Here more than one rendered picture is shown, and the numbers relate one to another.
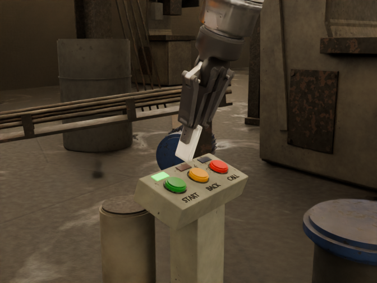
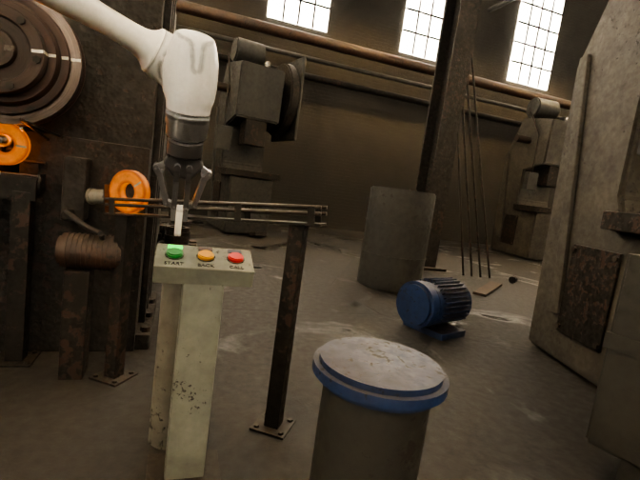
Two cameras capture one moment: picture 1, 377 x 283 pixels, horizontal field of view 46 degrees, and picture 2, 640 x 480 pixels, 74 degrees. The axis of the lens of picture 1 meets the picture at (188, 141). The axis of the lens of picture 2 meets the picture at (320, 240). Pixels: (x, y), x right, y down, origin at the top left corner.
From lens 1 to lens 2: 0.86 m
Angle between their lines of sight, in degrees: 35
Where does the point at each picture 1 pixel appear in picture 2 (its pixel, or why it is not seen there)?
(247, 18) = (179, 127)
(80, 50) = (383, 197)
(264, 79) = (548, 251)
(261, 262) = not seen: hidden behind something
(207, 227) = (196, 296)
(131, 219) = not seen: hidden behind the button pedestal
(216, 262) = (206, 330)
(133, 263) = (169, 314)
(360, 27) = not seen: outside the picture
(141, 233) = (176, 293)
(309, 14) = (603, 185)
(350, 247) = (319, 366)
